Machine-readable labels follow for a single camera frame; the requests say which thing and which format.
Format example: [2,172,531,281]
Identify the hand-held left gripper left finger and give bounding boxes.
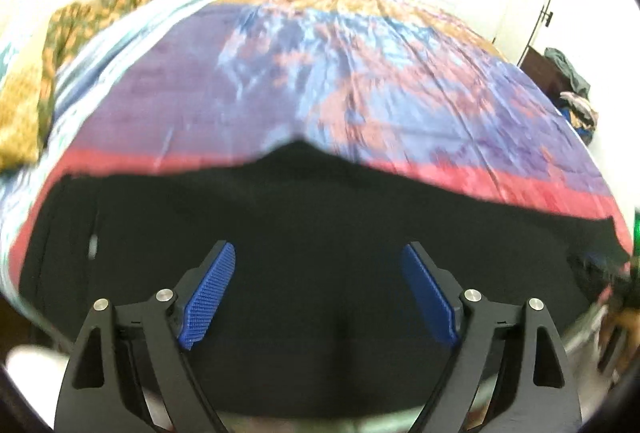
[52,240,236,433]

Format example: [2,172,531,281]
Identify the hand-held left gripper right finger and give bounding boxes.
[401,242,583,433]

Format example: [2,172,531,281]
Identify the black pants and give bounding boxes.
[20,139,631,419]

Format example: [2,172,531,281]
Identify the person's right hand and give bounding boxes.
[602,308,640,371]

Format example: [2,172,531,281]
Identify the pile of mixed clothes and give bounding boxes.
[559,90,600,146]

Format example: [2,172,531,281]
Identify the grey-green garment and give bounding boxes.
[544,47,592,96]

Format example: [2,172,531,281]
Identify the colourful floral bedspread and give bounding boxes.
[0,0,631,274]

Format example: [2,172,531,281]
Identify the dark wooden nightstand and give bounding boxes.
[520,45,566,98]

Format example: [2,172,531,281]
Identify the yellow floral blanket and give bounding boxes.
[0,0,223,171]

